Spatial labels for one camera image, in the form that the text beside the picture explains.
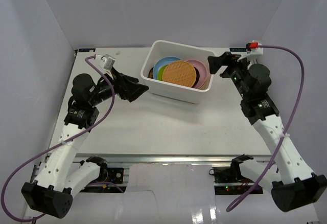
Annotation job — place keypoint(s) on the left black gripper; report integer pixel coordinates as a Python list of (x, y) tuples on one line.
[(118, 85)]

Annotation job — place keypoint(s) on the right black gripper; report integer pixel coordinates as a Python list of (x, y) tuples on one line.
[(215, 63)]

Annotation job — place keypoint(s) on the pink round plate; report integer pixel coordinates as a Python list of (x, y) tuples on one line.
[(201, 72)]

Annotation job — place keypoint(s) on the yellow patterned dark-rimmed plate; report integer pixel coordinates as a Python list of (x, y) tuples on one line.
[(150, 74)]

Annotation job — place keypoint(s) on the green round plate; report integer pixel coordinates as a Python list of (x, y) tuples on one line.
[(160, 72)]

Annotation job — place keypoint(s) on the woven bamboo round plate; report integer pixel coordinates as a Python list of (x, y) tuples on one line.
[(180, 73)]

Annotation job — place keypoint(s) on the blue round plate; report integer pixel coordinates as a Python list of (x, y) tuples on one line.
[(161, 63)]

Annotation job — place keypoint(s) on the tan round plate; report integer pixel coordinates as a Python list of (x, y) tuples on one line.
[(206, 83)]

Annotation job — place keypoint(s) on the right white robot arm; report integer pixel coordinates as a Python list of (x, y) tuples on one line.
[(291, 182)]

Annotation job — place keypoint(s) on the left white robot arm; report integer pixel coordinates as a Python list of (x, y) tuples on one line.
[(53, 189)]

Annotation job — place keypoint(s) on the white plastic bin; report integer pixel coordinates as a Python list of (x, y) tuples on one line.
[(161, 49)]

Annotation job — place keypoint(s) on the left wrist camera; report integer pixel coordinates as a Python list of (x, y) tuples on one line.
[(105, 63)]

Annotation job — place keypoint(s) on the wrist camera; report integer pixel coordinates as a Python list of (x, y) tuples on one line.
[(105, 63), (254, 50)]

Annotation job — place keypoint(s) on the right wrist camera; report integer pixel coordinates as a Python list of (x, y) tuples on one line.
[(254, 50)]

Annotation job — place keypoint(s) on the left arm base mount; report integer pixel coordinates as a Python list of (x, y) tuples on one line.
[(113, 183)]

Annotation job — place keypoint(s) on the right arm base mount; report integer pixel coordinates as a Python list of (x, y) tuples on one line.
[(225, 182)]

